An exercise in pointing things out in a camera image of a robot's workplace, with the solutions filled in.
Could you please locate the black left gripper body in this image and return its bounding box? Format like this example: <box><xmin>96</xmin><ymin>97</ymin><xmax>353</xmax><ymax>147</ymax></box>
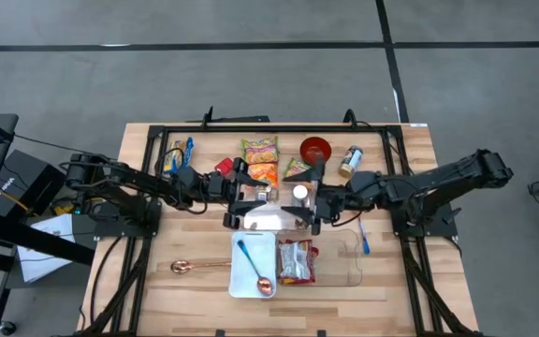
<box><xmin>202</xmin><ymin>156</ymin><xmax>249</xmax><ymax>231</ymax></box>

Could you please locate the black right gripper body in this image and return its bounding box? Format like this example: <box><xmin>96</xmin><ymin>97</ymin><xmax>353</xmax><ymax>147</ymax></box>
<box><xmin>312</xmin><ymin>157</ymin><xmax>360</xmax><ymax>236</ymax></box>

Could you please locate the green lime chili ramen packet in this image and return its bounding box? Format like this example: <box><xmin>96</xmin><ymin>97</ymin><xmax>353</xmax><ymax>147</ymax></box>
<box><xmin>284</xmin><ymin>157</ymin><xmax>313</xmax><ymax>179</ymax></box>
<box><xmin>240</xmin><ymin>135</ymin><xmax>281</xmax><ymax>166</ymax></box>

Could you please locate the white lid shaker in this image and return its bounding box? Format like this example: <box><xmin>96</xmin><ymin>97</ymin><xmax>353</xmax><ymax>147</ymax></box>
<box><xmin>291</xmin><ymin>183</ymin><xmax>310</xmax><ymax>207</ymax></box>

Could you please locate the red lid spice tin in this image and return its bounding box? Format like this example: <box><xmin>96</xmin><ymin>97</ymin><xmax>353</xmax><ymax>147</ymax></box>
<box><xmin>214</xmin><ymin>156</ymin><xmax>237</xmax><ymax>178</ymax></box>

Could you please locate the tan lid brown label jar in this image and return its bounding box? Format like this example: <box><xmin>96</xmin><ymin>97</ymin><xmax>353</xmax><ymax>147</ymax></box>
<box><xmin>337</xmin><ymin>144</ymin><xmax>364</xmax><ymax>179</ymax></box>

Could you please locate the red yellow ramen packet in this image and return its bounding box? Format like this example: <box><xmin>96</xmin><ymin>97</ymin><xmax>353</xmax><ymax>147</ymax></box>
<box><xmin>276</xmin><ymin>238</ymin><xmax>321</xmax><ymax>286</ymax></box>

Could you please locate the blue yellow ramen packet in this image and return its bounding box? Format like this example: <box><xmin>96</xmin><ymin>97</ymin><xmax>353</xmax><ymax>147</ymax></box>
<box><xmin>163</xmin><ymin>136</ymin><xmax>195</xmax><ymax>175</ymax></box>

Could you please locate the rainbow metal spoon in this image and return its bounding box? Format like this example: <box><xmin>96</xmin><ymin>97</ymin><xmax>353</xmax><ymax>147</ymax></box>
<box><xmin>236</xmin><ymin>239</ymin><xmax>275</xmax><ymax>297</ymax></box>

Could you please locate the orange chicken ramen packet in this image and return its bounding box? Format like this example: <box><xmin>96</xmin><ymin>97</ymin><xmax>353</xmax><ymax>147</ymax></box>
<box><xmin>245</xmin><ymin>162</ymin><xmax>280</xmax><ymax>188</ymax></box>

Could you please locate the red black bowl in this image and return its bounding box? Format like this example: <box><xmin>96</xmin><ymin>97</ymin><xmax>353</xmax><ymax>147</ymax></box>
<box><xmin>299</xmin><ymin>136</ymin><xmax>333</xmax><ymax>168</ymax></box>

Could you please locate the small clear plastic bin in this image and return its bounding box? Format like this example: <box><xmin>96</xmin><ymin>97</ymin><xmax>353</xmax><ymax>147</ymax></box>
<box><xmin>237</xmin><ymin>183</ymin><xmax>320</xmax><ymax>233</ymax></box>

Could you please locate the blue pen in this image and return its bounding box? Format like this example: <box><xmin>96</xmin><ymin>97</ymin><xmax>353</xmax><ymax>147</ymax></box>
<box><xmin>357</xmin><ymin>217</ymin><xmax>372</xmax><ymax>256</ymax></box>

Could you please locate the large clear plastic bin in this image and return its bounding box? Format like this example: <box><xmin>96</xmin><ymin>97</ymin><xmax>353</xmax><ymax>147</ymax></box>
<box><xmin>275</xmin><ymin>228</ymin><xmax>363</xmax><ymax>287</ymax></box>

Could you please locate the white plastic bin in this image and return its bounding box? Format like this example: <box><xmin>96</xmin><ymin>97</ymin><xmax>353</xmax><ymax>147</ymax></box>
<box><xmin>228</xmin><ymin>229</ymin><xmax>278</xmax><ymax>300</ymax></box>

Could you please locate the copper metal spoon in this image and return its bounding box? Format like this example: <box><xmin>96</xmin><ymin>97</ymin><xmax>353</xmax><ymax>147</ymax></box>
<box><xmin>170</xmin><ymin>259</ymin><xmax>233</xmax><ymax>275</ymax></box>

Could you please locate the white paper sheet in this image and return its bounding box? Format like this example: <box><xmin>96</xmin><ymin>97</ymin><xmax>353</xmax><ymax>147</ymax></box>
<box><xmin>15</xmin><ymin>212</ymin><xmax>78</xmax><ymax>285</ymax></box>

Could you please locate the black equipment box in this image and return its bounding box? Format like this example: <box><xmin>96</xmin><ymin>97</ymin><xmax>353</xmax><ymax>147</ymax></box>
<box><xmin>0</xmin><ymin>148</ymin><xmax>67</xmax><ymax>219</ymax></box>

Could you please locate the black metal table frame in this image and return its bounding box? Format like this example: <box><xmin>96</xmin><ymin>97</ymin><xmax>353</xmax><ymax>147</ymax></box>
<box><xmin>75</xmin><ymin>106</ymin><xmax>486</xmax><ymax>337</ymax></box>

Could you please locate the black cable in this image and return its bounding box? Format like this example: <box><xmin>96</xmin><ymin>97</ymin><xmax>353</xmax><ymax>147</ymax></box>
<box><xmin>11</xmin><ymin>133</ymin><xmax>111</xmax><ymax>163</ymax></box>

